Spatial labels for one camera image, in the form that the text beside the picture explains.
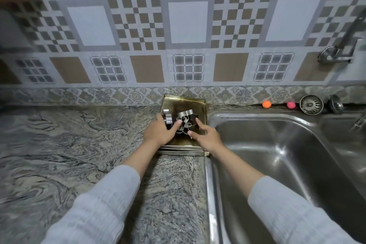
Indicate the person's left hand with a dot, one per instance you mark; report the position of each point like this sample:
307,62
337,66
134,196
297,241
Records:
158,133

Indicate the person's right hand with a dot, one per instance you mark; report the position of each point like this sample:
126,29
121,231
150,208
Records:
210,139

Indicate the person's right thumb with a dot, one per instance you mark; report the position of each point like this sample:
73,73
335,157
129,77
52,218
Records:
193,135

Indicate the person's left thumb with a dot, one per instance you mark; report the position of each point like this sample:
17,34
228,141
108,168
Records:
177,126

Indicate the man-shaped steel cookie cutter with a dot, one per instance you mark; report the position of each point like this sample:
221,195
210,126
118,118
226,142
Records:
185,126

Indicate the round-lobed steel cookie cutter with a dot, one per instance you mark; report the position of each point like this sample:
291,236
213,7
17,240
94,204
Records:
168,118

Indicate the cat-shaped steel cookie cutter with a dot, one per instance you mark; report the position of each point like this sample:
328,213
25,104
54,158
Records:
193,118

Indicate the person's right forearm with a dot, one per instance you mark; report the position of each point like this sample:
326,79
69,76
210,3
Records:
274,203

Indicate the person's left forearm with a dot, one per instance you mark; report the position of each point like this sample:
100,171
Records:
114,195

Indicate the gold metal tray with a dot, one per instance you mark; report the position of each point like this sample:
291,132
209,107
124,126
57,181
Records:
178,103
185,153
183,149

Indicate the orange ball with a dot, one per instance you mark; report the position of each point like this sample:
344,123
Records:
266,104

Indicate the stainless steel sink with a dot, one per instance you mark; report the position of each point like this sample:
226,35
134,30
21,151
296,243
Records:
286,161

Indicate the pink ball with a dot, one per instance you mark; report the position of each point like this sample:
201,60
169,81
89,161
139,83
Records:
291,105

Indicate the steel sink strainer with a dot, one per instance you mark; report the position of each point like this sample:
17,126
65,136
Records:
311,105

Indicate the steel sink stopper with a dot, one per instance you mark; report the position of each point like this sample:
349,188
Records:
336,105

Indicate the chrome wall faucet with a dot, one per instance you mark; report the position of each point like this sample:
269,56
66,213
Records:
338,50

